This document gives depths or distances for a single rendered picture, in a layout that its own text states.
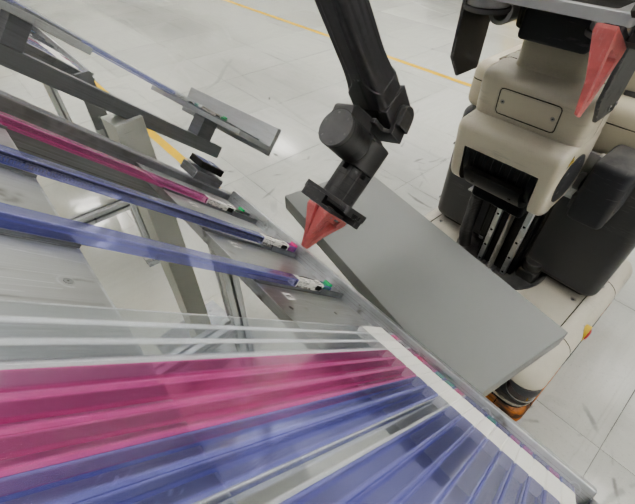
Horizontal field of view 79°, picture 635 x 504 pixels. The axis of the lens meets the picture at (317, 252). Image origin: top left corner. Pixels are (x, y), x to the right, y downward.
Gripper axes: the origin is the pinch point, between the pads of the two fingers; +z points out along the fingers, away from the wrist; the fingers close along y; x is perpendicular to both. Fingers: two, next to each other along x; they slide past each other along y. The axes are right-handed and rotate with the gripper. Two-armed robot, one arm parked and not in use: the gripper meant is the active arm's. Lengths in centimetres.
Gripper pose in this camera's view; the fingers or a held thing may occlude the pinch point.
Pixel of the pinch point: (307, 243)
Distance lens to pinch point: 65.5
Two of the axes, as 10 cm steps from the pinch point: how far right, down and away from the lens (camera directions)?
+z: -5.6, 8.2, 1.5
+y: 6.5, 5.4, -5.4
